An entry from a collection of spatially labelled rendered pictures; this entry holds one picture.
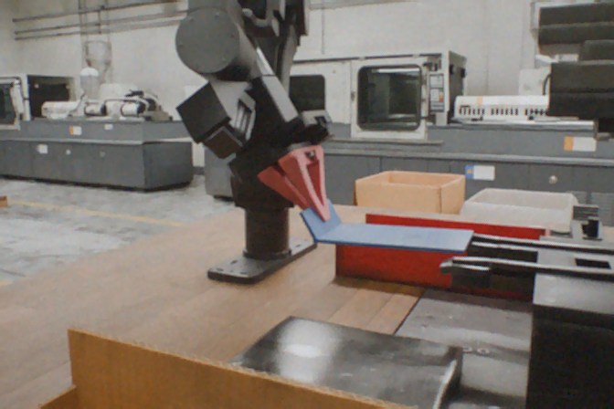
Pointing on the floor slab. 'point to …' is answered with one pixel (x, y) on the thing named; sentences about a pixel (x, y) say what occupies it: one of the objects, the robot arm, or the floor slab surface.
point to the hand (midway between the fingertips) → (321, 214)
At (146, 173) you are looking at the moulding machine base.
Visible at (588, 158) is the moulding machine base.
